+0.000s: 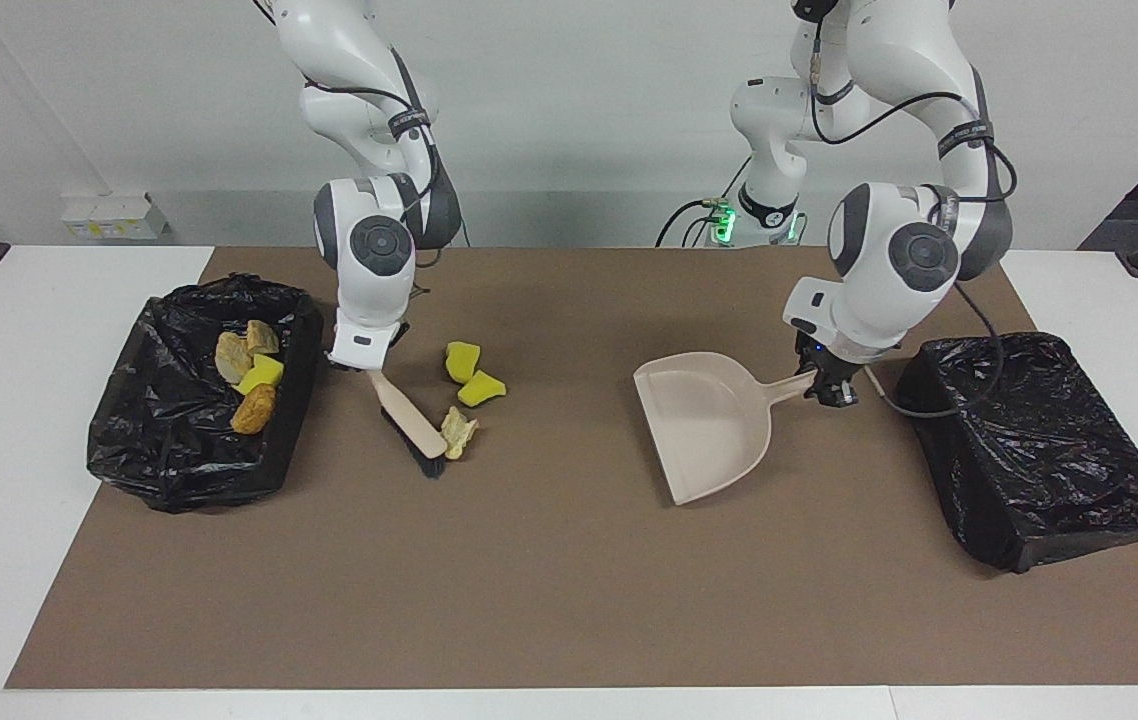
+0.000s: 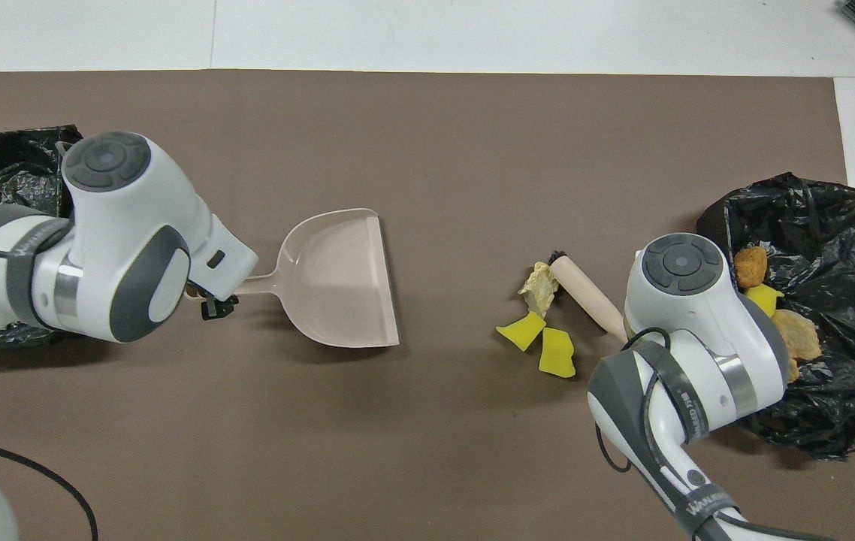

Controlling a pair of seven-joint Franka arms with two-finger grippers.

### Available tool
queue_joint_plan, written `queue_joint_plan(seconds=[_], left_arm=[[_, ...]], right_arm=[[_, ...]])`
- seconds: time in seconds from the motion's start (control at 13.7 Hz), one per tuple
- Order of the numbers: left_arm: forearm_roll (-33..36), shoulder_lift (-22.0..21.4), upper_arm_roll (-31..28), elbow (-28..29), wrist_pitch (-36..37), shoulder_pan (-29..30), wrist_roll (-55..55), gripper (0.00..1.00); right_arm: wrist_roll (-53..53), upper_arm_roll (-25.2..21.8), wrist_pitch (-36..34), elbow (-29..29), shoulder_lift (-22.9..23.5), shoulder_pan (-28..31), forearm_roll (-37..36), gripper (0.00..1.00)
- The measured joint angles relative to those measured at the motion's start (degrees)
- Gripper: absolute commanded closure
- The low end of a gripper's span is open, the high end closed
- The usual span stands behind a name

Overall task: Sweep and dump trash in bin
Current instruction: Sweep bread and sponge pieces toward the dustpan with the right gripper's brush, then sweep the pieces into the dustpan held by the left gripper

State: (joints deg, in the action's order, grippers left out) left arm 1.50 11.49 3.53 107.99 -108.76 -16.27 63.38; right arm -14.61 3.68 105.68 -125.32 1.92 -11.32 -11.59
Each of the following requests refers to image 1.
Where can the brown bread roll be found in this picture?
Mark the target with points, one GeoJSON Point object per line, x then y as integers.
{"type": "Point", "coordinates": [254, 410]}

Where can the striped orange croissant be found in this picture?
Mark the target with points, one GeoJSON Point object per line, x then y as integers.
{"type": "Point", "coordinates": [232, 358]}

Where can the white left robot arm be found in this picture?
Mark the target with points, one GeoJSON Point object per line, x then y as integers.
{"type": "Point", "coordinates": [889, 290]}

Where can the right black trash bag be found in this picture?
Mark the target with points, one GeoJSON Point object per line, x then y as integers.
{"type": "Point", "coordinates": [1029, 470]}

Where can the pale bread piece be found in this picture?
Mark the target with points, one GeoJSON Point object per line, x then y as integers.
{"type": "Point", "coordinates": [457, 432]}
{"type": "Point", "coordinates": [263, 338]}

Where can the white wall socket box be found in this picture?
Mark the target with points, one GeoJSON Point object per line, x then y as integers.
{"type": "Point", "coordinates": [114, 217]}

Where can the black trash bag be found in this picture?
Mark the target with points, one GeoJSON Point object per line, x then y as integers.
{"type": "Point", "coordinates": [159, 440]}
{"type": "Point", "coordinates": [1029, 470]}

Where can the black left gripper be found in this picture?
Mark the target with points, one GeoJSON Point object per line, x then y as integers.
{"type": "Point", "coordinates": [829, 362]}

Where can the beige hand brush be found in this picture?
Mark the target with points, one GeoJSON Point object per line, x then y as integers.
{"type": "Point", "coordinates": [409, 415]}

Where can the left black trash bag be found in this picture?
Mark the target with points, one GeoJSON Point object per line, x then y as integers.
{"type": "Point", "coordinates": [159, 440]}

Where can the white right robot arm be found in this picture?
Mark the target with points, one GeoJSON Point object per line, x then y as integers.
{"type": "Point", "coordinates": [374, 290]}

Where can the brown table mat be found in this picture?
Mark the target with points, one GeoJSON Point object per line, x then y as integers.
{"type": "Point", "coordinates": [569, 620]}

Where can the yellow sponge piece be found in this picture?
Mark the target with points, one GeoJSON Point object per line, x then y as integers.
{"type": "Point", "coordinates": [463, 362]}
{"type": "Point", "coordinates": [481, 390]}

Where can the beige plastic dustpan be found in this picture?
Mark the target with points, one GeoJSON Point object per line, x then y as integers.
{"type": "Point", "coordinates": [699, 420]}

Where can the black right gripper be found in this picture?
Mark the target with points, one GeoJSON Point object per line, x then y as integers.
{"type": "Point", "coordinates": [399, 335]}

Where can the yellow sponge with green side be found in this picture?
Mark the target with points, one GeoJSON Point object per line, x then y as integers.
{"type": "Point", "coordinates": [264, 373]}

